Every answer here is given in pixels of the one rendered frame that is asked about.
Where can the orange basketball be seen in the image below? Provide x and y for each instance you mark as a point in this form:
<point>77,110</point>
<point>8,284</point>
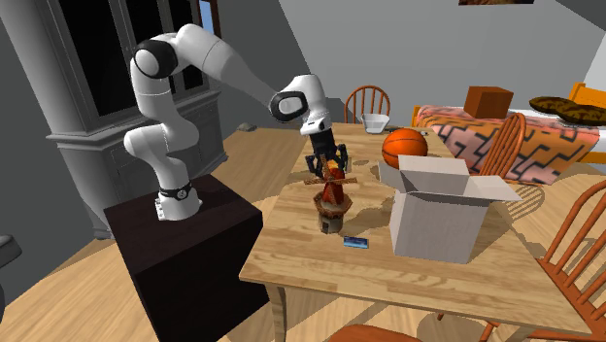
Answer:
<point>402,144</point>

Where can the small blue flat card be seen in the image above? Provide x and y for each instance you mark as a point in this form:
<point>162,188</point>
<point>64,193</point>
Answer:
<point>356,242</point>

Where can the red brown windmill figure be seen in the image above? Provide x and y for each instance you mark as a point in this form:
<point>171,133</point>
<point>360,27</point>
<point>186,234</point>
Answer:
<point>333,196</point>

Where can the open white cardboard box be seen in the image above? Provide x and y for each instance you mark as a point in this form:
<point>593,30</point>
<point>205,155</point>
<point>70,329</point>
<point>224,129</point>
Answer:
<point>433,227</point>

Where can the brown wall picture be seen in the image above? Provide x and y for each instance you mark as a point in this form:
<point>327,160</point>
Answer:
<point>494,2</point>

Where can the dark robot stand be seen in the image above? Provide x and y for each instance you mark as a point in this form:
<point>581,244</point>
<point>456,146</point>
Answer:
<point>189,265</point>

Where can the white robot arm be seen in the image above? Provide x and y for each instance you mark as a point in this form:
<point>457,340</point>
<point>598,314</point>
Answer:
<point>165,142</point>

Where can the orange wooden spindle chair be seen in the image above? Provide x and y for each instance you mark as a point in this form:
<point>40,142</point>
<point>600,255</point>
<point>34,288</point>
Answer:
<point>367,102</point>
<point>575,279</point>
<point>371,334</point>
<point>506,147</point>

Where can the light wooden table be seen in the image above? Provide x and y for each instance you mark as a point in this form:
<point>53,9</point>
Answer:
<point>331,270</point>

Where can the bed with patterned orange blanket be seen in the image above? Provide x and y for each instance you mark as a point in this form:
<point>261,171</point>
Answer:
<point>554,142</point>

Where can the tall grey glass-door cabinet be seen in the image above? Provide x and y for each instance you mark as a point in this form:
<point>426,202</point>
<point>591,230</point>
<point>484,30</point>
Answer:
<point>71,94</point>

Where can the white bowl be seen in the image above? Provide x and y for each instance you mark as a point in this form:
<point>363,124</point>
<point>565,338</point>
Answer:
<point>375,124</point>

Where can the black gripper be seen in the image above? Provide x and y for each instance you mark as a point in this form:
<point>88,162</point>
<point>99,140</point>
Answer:
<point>323,143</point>

